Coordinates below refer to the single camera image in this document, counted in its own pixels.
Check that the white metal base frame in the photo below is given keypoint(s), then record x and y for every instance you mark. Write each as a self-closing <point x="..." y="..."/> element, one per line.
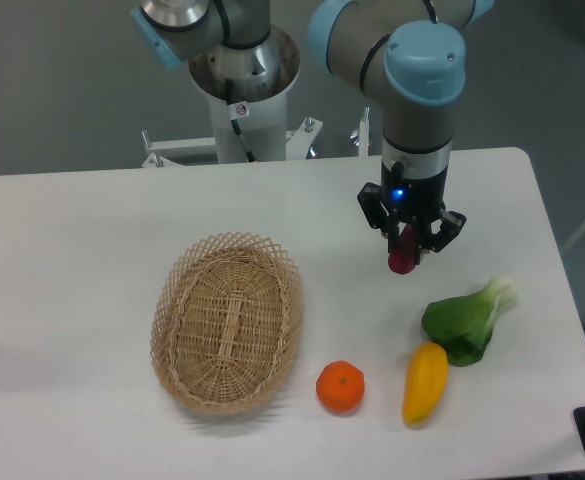
<point x="235" y="147"/>

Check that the orange mandarin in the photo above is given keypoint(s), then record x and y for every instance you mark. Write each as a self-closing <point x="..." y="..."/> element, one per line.
<point x="340" y="387"/>

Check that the woven wicker basket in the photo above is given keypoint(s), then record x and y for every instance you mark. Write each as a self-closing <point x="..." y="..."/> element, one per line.
<point x="228" y="323"/>

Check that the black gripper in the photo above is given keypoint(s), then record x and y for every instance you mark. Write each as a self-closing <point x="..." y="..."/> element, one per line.
<point x="418" y="202"/>

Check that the green bok choy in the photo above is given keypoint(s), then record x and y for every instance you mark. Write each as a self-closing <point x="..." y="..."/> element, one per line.
<point x="463" y="326"/>

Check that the purple sweet potato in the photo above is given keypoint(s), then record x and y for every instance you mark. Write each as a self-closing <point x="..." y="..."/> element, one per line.
<point x="402" y="252"/>

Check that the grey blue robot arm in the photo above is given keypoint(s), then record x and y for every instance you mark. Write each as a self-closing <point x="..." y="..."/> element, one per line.
<point x="406" y="56"/>

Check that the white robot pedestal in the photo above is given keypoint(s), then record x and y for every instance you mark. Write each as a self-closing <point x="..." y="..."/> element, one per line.
<point x="248" y="85"/>

